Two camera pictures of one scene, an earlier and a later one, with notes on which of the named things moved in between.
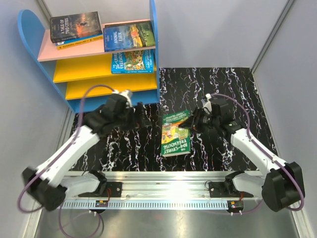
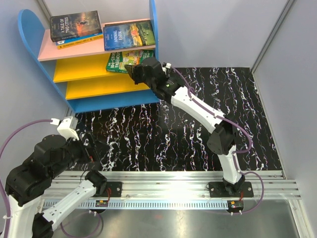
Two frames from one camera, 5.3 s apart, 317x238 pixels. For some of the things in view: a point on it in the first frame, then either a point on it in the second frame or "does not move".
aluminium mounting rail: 164,186 does not move
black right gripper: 194,122 -> 133,72
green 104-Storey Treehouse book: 175,140 -> 118,60
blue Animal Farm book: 128,35 does not move
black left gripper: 140,121 -> 92,153
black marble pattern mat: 184,89 does not move
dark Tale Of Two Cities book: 74,26 does not move
